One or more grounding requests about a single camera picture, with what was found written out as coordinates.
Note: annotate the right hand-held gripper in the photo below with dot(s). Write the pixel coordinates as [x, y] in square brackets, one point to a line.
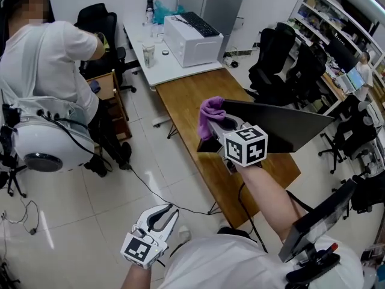
[246, 146]

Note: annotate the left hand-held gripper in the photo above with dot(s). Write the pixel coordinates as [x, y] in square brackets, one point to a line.
[141, 250]

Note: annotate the purple cloth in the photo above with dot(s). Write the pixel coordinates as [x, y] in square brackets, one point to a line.
[209, 113]

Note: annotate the black computer monitor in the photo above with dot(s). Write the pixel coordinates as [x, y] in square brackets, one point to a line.
[276, 128]

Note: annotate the person's right forearm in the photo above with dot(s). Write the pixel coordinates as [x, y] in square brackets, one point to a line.
[267, 197]

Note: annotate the person's left forearm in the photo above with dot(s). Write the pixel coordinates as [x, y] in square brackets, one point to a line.
[136, 277]

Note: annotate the person's left white shoe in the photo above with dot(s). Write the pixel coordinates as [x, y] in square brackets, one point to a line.
[184, 233]

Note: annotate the wooden table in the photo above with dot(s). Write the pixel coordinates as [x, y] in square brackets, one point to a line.
[186, 101]

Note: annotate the round black floor object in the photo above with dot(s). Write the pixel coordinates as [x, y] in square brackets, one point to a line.
[234, 64]

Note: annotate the black power strip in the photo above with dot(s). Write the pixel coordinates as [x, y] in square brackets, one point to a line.
[237, 53]

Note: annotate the black office chair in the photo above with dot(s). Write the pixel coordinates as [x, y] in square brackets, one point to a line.
[309, 71]
[270, 65]
[352, 134]
[368, 194]
[96, 17]

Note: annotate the person's black trousers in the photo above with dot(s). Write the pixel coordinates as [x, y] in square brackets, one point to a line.
[237, 233]

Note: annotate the person's white shirt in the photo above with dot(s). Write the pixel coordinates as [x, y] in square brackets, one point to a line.
[225, 263]

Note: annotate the white table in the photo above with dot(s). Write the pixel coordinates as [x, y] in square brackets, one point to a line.
[162, 71]

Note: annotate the small round black object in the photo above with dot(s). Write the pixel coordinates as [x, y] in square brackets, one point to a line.
[165, 53]

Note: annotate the black keyboard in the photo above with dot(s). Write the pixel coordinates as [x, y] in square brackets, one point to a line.
[200, 24]

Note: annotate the green drink bottles pack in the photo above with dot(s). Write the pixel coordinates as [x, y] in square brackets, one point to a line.
[148, 56]

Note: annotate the white-legged wooden-top desk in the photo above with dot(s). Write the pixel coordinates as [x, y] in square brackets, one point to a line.
[332, 89]

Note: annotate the silver fridge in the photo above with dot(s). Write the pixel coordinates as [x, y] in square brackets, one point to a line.
[219, 4]

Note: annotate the small wooden cabinet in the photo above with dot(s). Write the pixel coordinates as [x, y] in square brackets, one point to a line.
[105, 86]

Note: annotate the teal plastic bag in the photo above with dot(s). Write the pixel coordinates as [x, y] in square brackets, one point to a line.
[164, 12]

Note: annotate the black flat screen panel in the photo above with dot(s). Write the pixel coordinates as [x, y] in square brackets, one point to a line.
[319, 221]

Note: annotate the open laptop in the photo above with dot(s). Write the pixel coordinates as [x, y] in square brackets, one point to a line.
[353, 80]

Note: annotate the white shelf unit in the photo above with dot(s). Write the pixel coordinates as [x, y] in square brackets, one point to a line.
[325, 17]

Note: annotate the yellow-green backpack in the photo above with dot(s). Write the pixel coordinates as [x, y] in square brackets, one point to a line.
[103, 42]

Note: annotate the black mount with red tip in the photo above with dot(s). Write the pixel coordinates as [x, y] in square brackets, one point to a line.
[312, 265]

